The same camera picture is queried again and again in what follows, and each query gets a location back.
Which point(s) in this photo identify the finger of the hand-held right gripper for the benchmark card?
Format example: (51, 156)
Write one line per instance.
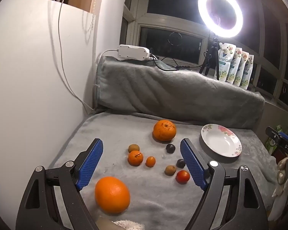
(271, 132)

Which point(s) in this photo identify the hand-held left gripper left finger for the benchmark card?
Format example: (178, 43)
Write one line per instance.
(91, 163)

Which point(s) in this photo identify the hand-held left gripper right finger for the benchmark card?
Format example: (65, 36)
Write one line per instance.
(192, 163)

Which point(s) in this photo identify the dark purple plum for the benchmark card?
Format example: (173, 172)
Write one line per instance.
(170, 148)
(181, 163)

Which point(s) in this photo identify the brown kiwi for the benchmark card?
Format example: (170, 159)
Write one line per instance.
(170, 170)
(133, 147)

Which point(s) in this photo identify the white floral plate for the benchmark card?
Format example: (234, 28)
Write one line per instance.
(220, 140)

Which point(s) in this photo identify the large smooth orange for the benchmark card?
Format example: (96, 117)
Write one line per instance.
(112, 194)

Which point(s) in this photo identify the rough-skinned tangerine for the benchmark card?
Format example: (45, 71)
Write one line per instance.
(164, 130)

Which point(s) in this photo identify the small mandarin with stem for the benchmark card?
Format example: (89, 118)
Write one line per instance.
(135, 158)

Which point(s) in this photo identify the person's right hand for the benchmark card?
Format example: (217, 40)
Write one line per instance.
(283, 170)

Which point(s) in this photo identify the red tomato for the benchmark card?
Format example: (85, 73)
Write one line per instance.
(182, 176)

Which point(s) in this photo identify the small orange kumquat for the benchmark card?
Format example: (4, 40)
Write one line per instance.
(150, 161)

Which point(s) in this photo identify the floral refill pouch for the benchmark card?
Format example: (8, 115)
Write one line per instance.
(249, 73)
(223, 60)
(243, 70)
(236, 67)

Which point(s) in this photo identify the grey fleece blanket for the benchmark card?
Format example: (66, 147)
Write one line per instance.
(158, 93)

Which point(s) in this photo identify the white power strip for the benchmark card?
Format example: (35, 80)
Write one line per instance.
(132, 52)

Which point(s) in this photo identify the white window frame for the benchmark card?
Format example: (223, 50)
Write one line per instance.
(132, 24)

